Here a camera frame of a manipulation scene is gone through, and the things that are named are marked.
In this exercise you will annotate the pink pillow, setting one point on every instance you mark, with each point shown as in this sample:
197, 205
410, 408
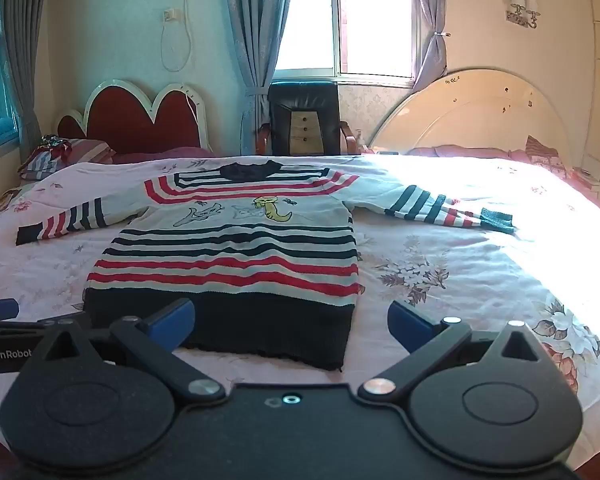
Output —
460, 151

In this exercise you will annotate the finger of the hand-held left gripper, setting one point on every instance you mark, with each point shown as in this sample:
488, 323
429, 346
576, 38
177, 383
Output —
55, 327
0, 307

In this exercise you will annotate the twin-shade wall lamp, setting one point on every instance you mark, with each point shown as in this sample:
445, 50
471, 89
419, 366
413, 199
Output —
524, 7

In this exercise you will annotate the red patterned pillow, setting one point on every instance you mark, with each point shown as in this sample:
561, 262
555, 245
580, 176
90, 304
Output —
545, 155

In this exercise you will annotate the white wall socket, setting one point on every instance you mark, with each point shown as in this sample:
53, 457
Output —
170, 15

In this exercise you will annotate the pink floral bedsheet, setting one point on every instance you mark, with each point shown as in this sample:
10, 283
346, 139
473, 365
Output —
455, 285

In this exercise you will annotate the grey curtain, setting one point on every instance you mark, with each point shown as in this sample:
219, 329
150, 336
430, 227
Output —
255, 35
430, 10
22, 50

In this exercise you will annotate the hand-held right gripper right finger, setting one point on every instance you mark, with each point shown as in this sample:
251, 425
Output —
407, 325

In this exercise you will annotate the cream round headboard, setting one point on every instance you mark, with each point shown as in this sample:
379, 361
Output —
480, 115

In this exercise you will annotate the striped pillow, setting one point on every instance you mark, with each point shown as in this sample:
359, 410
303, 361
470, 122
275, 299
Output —
65, 155

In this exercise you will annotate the maroon pillow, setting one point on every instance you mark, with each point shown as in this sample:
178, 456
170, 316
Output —
165, 154

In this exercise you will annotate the striped knit sweater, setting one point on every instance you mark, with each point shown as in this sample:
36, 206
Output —
230, 260

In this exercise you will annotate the bright sliding window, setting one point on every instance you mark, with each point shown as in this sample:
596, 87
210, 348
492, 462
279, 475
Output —
370, 15

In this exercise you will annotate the black leather chair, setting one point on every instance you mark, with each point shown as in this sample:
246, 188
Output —
300, 97

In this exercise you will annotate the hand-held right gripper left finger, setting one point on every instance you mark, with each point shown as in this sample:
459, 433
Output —
172, 320

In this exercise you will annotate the red heart-shaped headboard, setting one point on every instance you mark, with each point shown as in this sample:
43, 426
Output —
130, 125

